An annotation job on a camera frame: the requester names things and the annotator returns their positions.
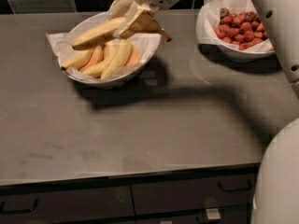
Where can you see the black drawer handle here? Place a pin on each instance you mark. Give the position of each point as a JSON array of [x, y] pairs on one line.
[[18, 205], [233, 186]]

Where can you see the dark drawer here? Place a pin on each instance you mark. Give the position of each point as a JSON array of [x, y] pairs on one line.
[[189, 194], [75, 205]]

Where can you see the white paper liner in strawberry bowl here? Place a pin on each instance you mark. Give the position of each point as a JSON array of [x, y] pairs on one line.
[[230, 0]]

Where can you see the white paper liner in banana bowl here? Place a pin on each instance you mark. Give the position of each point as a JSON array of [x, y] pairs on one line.
[[149, 45]]

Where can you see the right black drawer handle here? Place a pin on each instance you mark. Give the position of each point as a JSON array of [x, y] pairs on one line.
[[233, 186]]

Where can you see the right dark drawer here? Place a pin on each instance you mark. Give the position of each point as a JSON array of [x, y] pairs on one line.
[[189, 194]]

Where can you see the pile of red strawberries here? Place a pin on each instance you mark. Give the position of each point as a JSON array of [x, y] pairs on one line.
[[243, 29]]

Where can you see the white banana bowl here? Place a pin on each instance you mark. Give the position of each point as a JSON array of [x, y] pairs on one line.
[[109, 81]]

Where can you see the left dark drawer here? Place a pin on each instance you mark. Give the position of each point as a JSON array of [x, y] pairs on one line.
[[75, 205]]

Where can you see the left black drawer handle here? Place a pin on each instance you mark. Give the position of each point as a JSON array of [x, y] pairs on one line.
[[18, 205]]

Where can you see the yellow banana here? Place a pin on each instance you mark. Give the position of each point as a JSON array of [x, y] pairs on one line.
[[101, 34], [80, 59], [97, 69], [121, 56]]

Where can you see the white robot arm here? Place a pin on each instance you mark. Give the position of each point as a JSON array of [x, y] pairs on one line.
[[276, 196]]

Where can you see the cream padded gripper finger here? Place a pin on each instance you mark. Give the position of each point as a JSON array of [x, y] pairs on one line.
[[119, 8], [138, 20]]

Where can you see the lower drawer with metal latch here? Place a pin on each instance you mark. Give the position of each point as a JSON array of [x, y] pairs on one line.
[[233, 214]]

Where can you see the pinkish banana in bowl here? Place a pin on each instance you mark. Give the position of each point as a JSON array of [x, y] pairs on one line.
[[97, 57]]

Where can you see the orange-tinted banana at back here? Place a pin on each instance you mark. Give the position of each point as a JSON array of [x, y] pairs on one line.
[[133, 58]]

